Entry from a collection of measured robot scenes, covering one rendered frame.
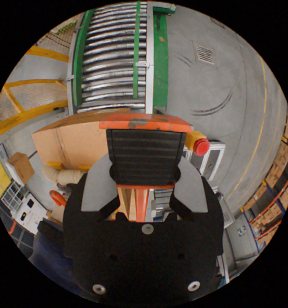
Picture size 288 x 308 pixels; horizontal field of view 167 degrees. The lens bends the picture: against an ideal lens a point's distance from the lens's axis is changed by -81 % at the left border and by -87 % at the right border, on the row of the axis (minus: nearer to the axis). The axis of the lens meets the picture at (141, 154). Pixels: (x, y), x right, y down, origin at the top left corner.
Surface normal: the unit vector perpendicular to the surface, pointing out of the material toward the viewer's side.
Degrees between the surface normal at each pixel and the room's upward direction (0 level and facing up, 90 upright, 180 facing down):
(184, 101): 0
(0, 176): 90
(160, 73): 0
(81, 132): 0
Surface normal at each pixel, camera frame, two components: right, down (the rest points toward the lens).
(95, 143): 0.00, 0.52
